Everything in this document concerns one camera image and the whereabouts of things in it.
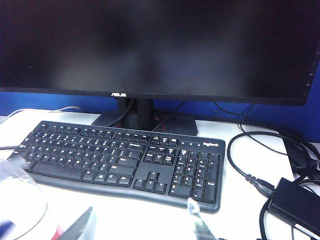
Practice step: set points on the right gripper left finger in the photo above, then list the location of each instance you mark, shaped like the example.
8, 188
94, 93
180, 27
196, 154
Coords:
75, 227

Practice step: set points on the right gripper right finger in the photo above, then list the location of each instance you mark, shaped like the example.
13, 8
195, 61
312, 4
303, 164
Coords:
198, 222

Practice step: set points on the clear water bottle red label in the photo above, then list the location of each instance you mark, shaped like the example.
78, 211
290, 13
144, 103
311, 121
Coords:
20, 195

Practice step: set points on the black Logitech keyboard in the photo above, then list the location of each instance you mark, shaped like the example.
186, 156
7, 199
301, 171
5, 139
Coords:
125, 162

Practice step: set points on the black ASUS monitor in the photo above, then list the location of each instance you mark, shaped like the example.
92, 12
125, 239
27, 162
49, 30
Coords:
150, 50

